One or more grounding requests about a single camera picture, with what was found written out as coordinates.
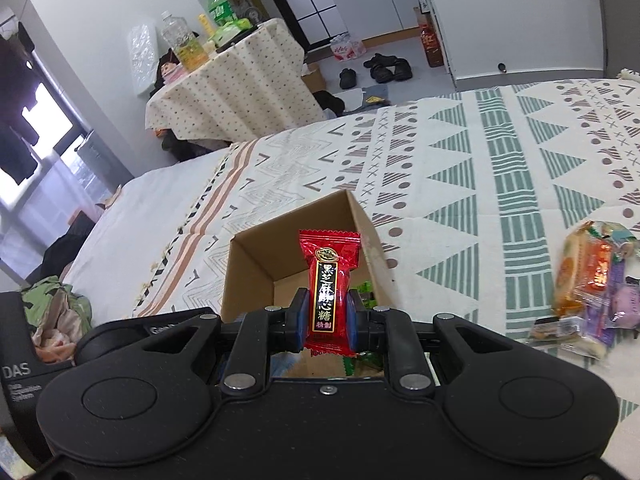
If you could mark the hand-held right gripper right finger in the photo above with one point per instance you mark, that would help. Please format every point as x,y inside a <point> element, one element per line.
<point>353,321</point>

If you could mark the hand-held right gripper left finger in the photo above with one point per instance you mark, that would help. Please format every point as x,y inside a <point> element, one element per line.
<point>300,321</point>

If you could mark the red candy packet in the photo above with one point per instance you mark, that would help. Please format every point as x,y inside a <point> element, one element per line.
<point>327,290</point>

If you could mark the brown cardboard box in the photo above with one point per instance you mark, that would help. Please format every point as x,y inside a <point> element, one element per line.
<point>255,265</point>

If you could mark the green snack packet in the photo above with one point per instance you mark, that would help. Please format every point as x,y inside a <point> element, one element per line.
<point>367,362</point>
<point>367,296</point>

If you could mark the patterned blanket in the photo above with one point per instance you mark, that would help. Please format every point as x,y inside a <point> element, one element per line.
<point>450,160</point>

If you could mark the small dark snack packet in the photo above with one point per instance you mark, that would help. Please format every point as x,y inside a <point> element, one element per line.
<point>552,329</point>

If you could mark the black bag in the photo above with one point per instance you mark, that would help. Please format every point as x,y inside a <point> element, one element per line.
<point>330,102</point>

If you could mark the grey-blue cloth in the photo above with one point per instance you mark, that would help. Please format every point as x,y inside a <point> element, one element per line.
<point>375,95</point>

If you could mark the orange clear pastry packet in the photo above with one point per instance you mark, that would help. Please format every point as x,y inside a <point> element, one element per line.
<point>580,275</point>

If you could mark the pale yellow snack packet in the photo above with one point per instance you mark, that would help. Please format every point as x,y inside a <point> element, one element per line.
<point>590,346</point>

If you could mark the table with dotted tablecloth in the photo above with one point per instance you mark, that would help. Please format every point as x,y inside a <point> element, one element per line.
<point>235,90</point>

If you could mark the black shoe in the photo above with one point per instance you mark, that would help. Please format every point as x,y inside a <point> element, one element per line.
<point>347,79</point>

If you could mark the open cardboard carton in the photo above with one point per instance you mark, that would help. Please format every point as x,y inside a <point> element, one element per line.
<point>312,77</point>

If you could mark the pair of black shoes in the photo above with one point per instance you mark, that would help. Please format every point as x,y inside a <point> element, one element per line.
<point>387,67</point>

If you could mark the purple snack packet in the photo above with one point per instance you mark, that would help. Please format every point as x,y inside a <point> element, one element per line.
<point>625,305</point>

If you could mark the pink tissue multipack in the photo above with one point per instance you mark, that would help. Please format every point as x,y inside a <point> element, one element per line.
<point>347,47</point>

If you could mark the teal snack packet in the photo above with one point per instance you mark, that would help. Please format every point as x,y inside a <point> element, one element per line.
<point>617,237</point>

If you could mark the hanging dark clothes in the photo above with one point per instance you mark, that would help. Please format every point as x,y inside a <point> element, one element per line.
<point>15,110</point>

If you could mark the dark-haired doll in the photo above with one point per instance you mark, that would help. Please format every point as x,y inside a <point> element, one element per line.
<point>167,70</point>

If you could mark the yellow oil bottle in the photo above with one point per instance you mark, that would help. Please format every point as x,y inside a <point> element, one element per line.
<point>191,55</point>

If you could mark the red-brown drink bottle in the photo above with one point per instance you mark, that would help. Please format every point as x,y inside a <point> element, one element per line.
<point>431,42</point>

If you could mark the green tissue pack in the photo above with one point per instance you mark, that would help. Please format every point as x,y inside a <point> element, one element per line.
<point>232,30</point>

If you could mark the white plastic-wrapped panel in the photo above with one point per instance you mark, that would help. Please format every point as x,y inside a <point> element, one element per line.
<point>142,55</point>

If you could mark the small yellow bottle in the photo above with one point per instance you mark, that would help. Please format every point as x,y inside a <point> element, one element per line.
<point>205,25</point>

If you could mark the white cabinet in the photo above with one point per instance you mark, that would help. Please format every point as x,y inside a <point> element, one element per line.
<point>370,5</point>

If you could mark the green soda bottle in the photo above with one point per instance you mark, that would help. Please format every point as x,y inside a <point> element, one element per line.
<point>217,7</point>

